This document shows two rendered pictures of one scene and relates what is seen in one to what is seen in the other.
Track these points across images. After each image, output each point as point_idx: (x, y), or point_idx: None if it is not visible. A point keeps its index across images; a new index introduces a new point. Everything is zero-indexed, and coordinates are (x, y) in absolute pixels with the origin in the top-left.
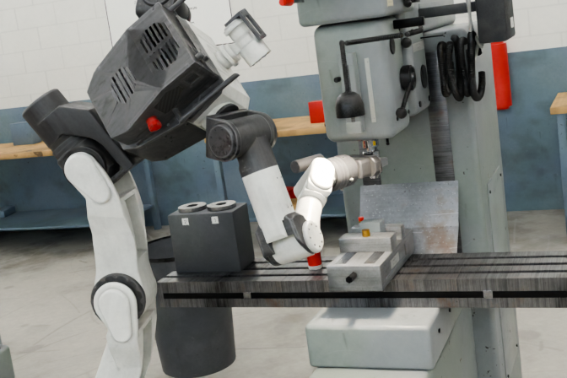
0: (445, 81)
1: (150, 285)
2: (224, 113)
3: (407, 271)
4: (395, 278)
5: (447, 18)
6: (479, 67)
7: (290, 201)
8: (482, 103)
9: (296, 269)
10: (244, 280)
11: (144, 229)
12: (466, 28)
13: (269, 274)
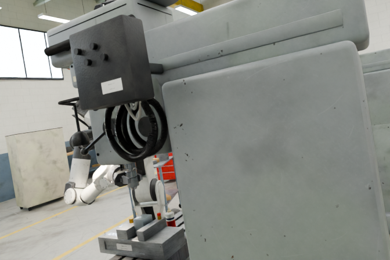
0: (132, 135)
1: (142, 191)
2: (88, 129)
3: (123, 259)
4: (116, 256)
5: (295, 47)
6: (225, 124)
7: (72, 176)
8: (226, 169)
9: (176, 225)
10: (175, 215)
11: (145, 168)
12: (174, 80)
13: (177, 219)
